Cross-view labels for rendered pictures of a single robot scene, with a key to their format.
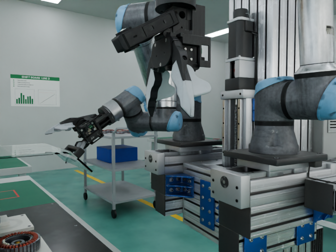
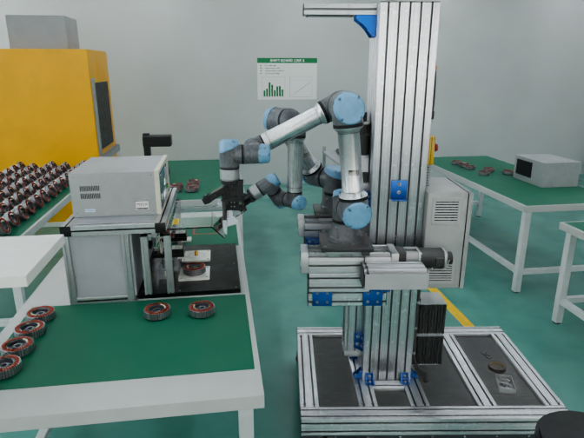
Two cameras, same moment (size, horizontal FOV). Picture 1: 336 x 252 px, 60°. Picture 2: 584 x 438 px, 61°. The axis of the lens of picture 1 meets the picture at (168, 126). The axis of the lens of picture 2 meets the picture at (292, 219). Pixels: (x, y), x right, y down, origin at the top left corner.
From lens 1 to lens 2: 1.63 m
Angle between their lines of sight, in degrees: 31
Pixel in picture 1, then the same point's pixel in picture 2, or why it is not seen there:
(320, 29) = (345, 172)
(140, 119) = (277, 197)
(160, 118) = (287, 199)
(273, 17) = (375, 127)
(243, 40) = not seen: hidden behind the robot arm
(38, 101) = (289, 93)
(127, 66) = not seen: hidden behind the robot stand
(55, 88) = (311, 73)
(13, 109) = (261, 104)
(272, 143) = (335, 235)
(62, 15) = not seen: outside the picture
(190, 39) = (232, 199)
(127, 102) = (264, 187)
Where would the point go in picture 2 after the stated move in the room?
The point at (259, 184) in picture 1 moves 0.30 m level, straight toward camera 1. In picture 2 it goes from (316, 260) to (264, 280)
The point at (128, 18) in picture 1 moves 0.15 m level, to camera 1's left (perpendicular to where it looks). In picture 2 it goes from (269, 122) to (243, 121)
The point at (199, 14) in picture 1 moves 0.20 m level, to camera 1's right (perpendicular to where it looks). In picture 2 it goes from (239, 185) to (285, 191)
